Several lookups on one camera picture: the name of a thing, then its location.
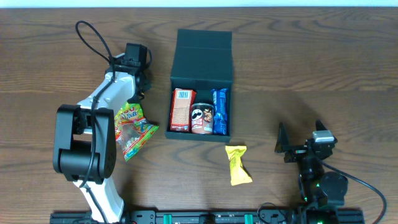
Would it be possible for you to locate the red wafer snack box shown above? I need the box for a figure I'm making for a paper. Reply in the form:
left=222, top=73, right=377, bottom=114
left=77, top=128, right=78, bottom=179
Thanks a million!
left=170, top=88, right=196, bottom=133

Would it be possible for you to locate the red Pringles can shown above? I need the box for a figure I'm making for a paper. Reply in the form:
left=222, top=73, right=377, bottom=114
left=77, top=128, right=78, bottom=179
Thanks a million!
left=191, top=103, right=214, bottom=134

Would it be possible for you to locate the blue Oreo cookie pack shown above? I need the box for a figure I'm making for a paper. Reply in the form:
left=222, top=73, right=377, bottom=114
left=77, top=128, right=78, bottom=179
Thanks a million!
left=212, top=88, right=228, bottom=135

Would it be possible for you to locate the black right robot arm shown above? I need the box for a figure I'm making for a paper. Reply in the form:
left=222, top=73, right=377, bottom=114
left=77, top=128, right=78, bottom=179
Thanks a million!
left=275, top=120, right=348, bottom=223

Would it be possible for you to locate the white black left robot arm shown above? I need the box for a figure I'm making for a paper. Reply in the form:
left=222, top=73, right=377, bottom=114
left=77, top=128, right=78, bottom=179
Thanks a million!
left=50, top=55, right=150, bottom=223

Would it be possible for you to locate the yellow candy wrapper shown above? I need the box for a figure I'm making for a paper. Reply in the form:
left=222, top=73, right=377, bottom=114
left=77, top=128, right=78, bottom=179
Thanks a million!
left=225, top=146, right=252, bottom=186

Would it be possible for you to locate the green Haribo gummy bag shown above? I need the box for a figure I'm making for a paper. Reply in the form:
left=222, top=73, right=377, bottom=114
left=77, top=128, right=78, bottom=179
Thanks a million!
left=114, top=102, right=159, bottom=161

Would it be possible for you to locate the black open gift box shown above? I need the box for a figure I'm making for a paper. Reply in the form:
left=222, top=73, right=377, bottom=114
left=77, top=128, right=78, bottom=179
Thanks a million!
left=165, top=29, right=234, bottom=143

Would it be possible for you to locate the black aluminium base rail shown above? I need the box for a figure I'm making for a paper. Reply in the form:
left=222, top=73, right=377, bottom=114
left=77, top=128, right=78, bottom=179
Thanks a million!
left=49, top=208, right=365, bottom=224

